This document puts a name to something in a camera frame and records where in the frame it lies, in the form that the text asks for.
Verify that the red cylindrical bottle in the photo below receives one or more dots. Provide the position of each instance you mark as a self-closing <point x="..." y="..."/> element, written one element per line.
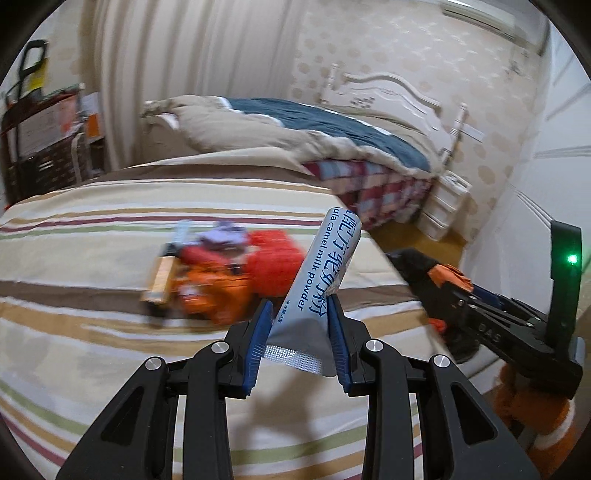
<point x="207" y="258"/>

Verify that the beige and blue quilt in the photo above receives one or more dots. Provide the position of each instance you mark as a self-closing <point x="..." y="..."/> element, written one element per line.
<point x="286" y="129"/>

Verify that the orange printed plastic bag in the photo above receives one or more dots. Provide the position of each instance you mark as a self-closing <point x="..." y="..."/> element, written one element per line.
<point x="212" y="300"/>

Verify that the silver stick sachet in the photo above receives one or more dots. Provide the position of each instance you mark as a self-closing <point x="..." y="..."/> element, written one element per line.
<point x="314" y="286"/>
<point x="182" y="235"/>

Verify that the white bed headboard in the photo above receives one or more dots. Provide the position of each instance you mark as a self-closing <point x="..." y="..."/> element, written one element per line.
<point x="392" y="92"/>

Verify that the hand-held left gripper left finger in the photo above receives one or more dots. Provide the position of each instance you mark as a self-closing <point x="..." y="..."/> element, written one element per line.
<point x="258" y="341"/>

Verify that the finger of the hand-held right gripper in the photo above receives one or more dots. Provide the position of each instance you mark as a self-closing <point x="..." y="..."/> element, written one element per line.
<point x="491" y="296"/>
<point x="494" y="333"/>

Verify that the striped tablecloth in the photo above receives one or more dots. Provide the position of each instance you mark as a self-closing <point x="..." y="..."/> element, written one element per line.
<point x="92" y="286"/>

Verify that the orange packet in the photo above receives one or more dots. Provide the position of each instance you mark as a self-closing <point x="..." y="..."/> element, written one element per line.
<point x="450" y="277"/>

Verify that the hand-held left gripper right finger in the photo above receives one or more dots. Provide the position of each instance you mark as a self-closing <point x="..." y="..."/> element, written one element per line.
<point x="339" y="346"/>

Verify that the white wall switch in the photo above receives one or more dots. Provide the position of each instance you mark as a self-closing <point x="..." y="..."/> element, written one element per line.
<point x="474" y="133"/>

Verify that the orange printed cardboard box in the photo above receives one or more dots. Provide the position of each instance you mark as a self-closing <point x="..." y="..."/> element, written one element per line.
<point x="46" y="124"/>

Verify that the white wardrobe door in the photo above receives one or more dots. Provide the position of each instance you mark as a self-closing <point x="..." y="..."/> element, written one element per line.
<point x="545" y="161"/>

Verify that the plaid bed sheet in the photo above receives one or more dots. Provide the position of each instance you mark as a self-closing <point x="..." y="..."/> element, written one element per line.
<point x="369" y="184"/>

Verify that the lilac cloth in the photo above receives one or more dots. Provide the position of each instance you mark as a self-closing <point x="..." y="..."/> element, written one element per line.
<point x="224" y="235"/>

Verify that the gold and black bottle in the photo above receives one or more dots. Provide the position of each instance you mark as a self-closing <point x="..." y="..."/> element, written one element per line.
<point x="159" y="281"/>

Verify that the trash bin with black liner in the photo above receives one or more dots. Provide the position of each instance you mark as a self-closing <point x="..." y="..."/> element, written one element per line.
<point x="411" y="272"/>

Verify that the orange-red foam fruit net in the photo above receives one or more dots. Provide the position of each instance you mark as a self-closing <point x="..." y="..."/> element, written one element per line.
<point x="274" y="263"/>

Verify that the white and orange box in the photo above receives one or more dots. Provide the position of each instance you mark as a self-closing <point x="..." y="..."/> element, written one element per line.
<point x="90" y="113"/>

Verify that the black hand trolley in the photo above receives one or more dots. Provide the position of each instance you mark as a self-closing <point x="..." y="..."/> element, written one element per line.
<point x="27" y="60"/>

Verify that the white air conditioner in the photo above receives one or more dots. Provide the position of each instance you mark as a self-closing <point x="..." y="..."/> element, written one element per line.
<point x="480" y="16"/>

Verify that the white plastic drawer unit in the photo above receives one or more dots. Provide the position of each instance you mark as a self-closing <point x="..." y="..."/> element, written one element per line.
<point x="443" y="207"/>

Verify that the cream pleated curtain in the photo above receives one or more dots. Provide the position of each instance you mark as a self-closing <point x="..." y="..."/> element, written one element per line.
<point x="184" y="69"/>

